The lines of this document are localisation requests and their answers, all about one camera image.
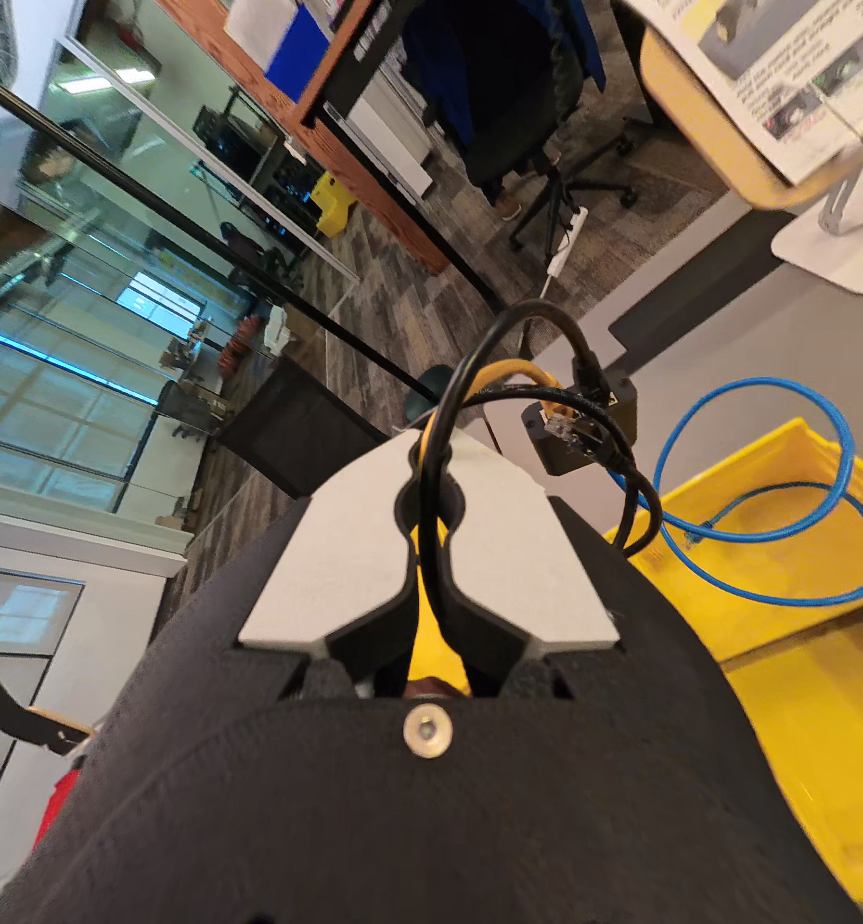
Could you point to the white power strip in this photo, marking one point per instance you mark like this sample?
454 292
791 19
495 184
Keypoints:
567 242

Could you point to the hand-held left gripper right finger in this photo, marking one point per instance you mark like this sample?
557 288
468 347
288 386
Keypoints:
532 563

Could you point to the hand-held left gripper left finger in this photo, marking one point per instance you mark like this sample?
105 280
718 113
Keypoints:
330 563

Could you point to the office chair with blue jacket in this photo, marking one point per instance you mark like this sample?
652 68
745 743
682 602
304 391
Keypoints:
511 86

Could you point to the yellow plastic bin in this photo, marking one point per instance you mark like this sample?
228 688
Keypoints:
799 722

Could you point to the long wooden counter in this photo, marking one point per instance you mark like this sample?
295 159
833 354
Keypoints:
359 173

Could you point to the black mesh waste bin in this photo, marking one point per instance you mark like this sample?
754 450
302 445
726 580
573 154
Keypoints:
294 433

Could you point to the black pole stand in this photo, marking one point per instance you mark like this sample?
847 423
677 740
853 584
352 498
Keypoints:
186 224

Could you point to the white document stand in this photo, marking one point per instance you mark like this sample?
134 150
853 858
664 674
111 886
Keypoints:
850 245

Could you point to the printed instruction sheet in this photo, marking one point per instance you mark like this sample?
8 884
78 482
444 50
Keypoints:
778 58

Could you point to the black network adapter box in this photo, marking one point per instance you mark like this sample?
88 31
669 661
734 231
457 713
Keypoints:
619 419

